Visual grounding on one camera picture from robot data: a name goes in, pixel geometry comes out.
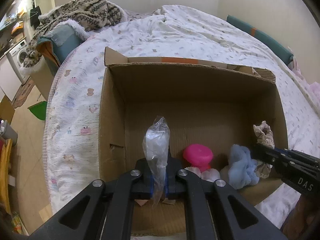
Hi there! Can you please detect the brown patterned knit blanket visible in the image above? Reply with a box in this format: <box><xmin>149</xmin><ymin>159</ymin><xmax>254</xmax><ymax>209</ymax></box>
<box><xmin>22</xmin><ymin>0</ymin><xmax>127</xmax><ymax>68</ymax></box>

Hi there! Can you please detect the grey waste bin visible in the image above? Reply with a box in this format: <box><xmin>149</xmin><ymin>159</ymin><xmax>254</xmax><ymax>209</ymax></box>
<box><xmin>0</xmin><ymin>120</ymin><xmax>18</xmax><ymax>145</ymax></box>

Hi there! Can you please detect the person's right hand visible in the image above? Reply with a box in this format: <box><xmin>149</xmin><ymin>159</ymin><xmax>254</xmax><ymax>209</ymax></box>
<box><xmin>280</xmin><ymin>195</ymin><xmax>312</xmax><ymax>234</ymax></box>

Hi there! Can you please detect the patterned floor rug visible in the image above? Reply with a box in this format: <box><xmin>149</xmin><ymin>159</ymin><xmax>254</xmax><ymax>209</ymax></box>
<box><xmin>11</xmin><ymin>77</ymin><xmax>35</xmax><ymax>109</ymax></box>

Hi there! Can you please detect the pink cloth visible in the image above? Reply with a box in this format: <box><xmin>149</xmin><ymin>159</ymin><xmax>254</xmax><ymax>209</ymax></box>
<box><xmin>287</xmin><ymin>55</ymin><xmax>320</xmax><ymax>100</ymax></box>

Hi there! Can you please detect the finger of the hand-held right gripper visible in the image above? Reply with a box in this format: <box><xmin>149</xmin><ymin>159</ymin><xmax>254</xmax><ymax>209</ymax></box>
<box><xmin>251</xmin><ymin>144</ymin><xmax>288</xmax><ymax>170</ymax></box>
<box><xmin>275</xmin><ymin>148</ymin><xmax>320</xmax><ymax>167</ymax></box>

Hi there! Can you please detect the clear plastic bag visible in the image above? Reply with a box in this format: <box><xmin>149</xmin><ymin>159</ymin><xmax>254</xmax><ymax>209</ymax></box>
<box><xmin>142</xmin><ymin>116</ymin><xmax>171</xmax><ymax>208</ymax></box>

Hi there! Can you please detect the pink rubber toy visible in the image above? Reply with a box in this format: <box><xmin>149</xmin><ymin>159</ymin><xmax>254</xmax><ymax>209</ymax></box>
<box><xmin>182</xmin><ymin>144</ymin><xmax>214</xmax><ymax>172</ymax></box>

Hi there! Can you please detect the teal bolster pillow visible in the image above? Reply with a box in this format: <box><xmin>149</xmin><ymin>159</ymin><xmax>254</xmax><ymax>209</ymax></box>
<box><xmin>226</xmin><ymin>15</ymin><xmax>294</xmax><ymax>65</ymax></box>

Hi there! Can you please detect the brown cardboard box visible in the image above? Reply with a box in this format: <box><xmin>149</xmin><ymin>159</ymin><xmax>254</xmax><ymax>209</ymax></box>
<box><xmin>98</xmin><ymin>46</ymin><xmax>288</xmax><ymax>237</ymax></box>

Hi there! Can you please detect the black hanging garment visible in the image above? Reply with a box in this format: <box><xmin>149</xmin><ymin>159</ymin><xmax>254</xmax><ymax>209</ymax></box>
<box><xmin>29</xmin><ymin>5</ymin><xmax>42</xmax><ymax>27</ymax></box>

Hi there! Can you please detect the beige armchair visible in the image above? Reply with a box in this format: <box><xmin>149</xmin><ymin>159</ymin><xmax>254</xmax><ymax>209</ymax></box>
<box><xmin>30</xmin><ymin>57</ymin><xmax>60</xmax><ymax>100</ymax></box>

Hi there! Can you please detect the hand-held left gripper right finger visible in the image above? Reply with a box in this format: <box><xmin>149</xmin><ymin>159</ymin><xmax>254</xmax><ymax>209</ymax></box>
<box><xmin>164</xmin><ymin>146</ymin><xmax>288</xmax><ymax>240</ymax></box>

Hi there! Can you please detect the white washing machine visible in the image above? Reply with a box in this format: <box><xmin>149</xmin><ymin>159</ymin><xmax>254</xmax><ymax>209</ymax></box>
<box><xmin>9</xmin><ymin>39</ymin><xmax>29</xmax><ymax>80</ymax></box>

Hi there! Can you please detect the teal cushion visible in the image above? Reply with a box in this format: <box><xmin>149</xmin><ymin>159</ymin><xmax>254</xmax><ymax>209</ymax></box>
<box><xmin>36</xmin><ymin>22</ymin><xmax>87</xmax><ymax>77</ymax></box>

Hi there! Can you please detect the white kitchen cabinet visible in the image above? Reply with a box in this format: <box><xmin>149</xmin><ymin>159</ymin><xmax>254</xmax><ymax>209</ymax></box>
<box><xmin>0</xmin><ymin>55</ymin><xmax>22</xmax><ymax>100</ymax></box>

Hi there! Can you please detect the light blue fluffy scrunchie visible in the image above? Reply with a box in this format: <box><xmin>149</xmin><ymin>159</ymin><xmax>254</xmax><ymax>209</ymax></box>
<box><xmin>228</xmin><ymin>144</ymin><xmax>260</xmax><ymax>190</ymax></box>

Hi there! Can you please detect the yellow wooden stool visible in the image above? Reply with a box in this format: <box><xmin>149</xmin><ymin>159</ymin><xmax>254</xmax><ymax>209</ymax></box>
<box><xmin>0</xmin><ymin>139</ymin><xmax>13</xmax><ymax>214</ymax></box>

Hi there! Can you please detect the beige lace scrunchie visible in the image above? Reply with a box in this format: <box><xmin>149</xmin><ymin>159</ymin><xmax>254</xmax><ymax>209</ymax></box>
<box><xmin>253</xmin><ymin>121</ymin><xmax>275</xmax><ymax>179</ymax></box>

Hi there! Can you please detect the flat cardboard piece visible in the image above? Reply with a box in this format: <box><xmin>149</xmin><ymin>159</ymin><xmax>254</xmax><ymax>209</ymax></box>
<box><xmin>0</xmin><ymin>96</ymin><xmax>16</xmax><ymax>125</ymax></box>

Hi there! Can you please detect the green dustpan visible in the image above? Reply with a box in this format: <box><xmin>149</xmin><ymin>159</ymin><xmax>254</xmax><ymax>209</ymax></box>
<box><xmin>27</xmin><ymin>101</ymin><xmax>48</xmax><ymax>122</ymax></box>

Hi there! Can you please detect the white printed bed blanket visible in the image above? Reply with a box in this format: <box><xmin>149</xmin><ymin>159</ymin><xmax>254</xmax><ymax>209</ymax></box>
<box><xmin>44</xmin><ymin>5</ymin><xmax>320</xmax><ymax>238</ymax></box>

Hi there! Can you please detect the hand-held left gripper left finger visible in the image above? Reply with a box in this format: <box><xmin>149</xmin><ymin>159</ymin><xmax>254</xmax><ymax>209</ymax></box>
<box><xmin>29</xmin><ymin>155</ymin><xmax>154</xmax><ymax>240</ymax></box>

